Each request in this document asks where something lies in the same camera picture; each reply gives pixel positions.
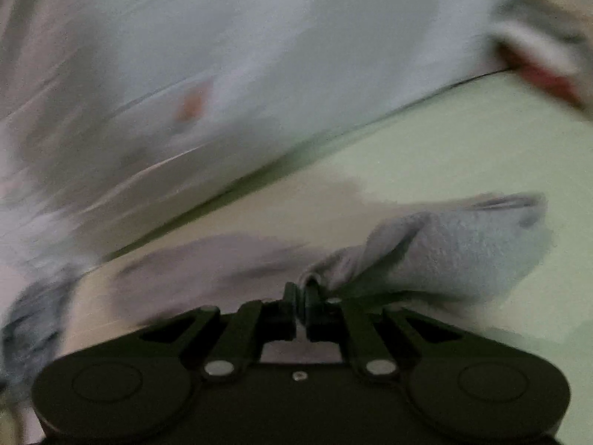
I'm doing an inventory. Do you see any grey cloth garment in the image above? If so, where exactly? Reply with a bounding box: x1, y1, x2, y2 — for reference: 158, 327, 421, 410
109, 193, 551, 326

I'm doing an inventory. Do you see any light blue carrot-print bedsheet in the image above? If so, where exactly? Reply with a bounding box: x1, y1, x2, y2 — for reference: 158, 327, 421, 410
1, 0, 500, 270

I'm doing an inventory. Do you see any blue-grey crumpled garment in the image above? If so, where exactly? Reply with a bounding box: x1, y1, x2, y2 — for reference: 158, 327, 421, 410
1, 267, 79, 402

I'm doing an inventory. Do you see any stack of folded clothes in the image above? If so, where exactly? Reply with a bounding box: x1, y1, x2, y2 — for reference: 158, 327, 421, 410
490, 0, 592, 115

